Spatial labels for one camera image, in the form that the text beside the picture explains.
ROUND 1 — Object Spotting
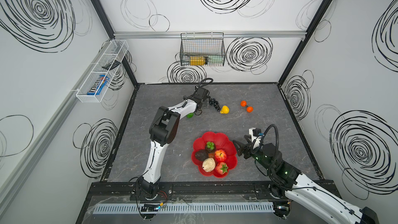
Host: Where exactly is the red apple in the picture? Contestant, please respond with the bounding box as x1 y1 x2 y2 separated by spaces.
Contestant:
214 149 227 163

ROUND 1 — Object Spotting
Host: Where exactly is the red strawberry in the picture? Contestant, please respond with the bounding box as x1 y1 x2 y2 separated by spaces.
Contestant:
215 162 229 175

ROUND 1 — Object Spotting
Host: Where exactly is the red flower-shaped fruit bowl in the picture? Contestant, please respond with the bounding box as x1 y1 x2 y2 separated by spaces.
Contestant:
191 132 238 178

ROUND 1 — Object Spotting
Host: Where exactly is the small yellow pear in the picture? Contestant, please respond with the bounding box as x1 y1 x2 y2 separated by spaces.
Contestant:
220 105 230 114

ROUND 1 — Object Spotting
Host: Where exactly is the cream garlic bulb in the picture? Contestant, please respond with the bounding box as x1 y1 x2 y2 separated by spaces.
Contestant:
202 158 216 173

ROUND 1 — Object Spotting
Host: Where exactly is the dark avocado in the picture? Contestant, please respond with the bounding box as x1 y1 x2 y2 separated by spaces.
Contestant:
194 149 209 162

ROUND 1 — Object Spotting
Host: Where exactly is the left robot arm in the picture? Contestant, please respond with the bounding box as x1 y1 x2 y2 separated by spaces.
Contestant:
137 86 209 199

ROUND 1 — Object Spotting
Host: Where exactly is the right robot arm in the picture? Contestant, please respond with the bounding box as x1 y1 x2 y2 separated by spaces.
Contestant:
233 141 379 224

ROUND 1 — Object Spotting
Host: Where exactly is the dark grape bunch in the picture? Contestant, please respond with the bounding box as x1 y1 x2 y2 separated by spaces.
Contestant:
208 96 221 112

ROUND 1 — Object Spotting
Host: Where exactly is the green box in basket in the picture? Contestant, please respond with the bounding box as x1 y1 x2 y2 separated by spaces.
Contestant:
207 55 225 66

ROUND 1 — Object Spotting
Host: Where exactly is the orange cherry tomato lower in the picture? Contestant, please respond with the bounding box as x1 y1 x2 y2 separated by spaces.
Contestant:
246 106 254 113

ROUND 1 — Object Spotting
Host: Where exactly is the black remote control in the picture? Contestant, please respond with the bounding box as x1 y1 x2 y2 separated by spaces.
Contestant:
102 60 121 71

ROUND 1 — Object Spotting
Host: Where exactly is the blue candy packet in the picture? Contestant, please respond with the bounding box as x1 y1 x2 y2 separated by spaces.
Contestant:
87 75 109 95

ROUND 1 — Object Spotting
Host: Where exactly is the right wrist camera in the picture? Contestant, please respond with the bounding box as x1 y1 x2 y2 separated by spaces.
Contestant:
249 128 263 149

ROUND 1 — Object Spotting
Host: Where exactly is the black wire wall basket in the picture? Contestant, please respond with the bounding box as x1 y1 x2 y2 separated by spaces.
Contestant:
179 32 226 66

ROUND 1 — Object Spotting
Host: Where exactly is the white slotted cable duct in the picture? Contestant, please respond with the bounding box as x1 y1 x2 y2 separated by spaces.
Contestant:
92 202 275 215

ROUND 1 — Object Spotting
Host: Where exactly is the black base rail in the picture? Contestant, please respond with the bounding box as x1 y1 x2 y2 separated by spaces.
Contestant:
83 179 338 201

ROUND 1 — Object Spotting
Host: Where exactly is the white wire wall shelf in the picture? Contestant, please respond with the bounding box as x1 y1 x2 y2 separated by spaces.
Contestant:
76 39 129 103

